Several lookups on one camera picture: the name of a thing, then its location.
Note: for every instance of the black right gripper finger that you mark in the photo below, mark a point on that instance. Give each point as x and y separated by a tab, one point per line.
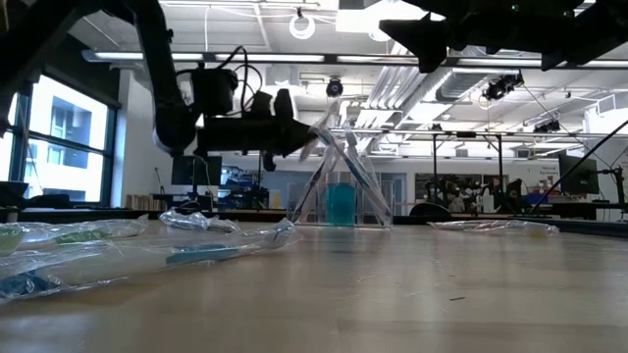
433	56
422	30

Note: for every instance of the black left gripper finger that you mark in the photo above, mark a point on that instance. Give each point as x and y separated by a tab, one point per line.
303	137

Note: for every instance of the blue toothbrush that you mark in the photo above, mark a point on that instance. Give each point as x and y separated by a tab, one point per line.
206	254
352	142
184	219

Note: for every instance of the teal mouthwash bottle white cap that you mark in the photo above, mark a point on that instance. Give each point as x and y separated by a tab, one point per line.
341	206

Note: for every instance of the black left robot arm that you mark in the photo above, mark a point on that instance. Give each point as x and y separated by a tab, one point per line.
162	73

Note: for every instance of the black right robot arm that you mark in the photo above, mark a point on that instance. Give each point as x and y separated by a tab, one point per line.
603	29

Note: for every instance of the blue background machine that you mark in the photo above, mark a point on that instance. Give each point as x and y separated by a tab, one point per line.
235	179

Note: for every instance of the black computer monitor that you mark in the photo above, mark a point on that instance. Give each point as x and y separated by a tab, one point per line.
196	171
579	174

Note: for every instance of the small black ceiling cameras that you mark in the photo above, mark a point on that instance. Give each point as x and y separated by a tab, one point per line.
547	126

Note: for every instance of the large black framed window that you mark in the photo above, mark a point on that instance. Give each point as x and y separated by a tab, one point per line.
73	147

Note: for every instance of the orange toothbrush in clear wrapper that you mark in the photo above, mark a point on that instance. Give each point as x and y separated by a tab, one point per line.
490	226

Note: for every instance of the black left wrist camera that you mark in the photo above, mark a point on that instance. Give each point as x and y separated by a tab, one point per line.
213	90

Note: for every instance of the black round ceiling camera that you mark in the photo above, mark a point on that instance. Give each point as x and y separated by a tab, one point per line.
334	87

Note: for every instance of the black ceiling camera cluster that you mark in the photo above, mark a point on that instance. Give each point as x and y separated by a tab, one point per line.
500	88

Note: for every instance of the black background workstation frame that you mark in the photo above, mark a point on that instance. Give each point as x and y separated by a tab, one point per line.
434	157

